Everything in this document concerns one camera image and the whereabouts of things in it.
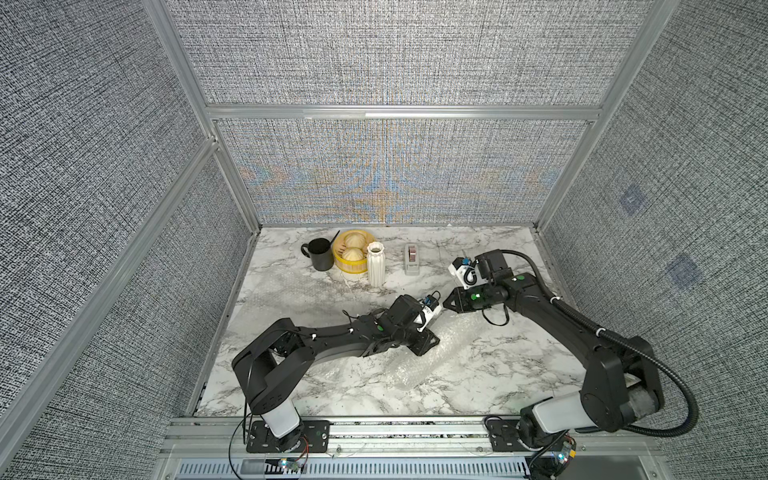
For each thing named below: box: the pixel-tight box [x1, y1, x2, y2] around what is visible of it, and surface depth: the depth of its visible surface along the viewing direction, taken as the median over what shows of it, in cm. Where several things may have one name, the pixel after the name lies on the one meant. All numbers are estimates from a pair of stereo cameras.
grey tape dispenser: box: [405, 244, 420, 275], surface depth 108 cm
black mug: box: [301, 230, 341, 272], surface depth 105 cm
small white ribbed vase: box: [367, 241, 385, 289], surface depth 94 cm
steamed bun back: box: [345, 234, 366, 248], surface depth 109 cm
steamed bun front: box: [342, 247, 363, 261], surface depth 105 cm
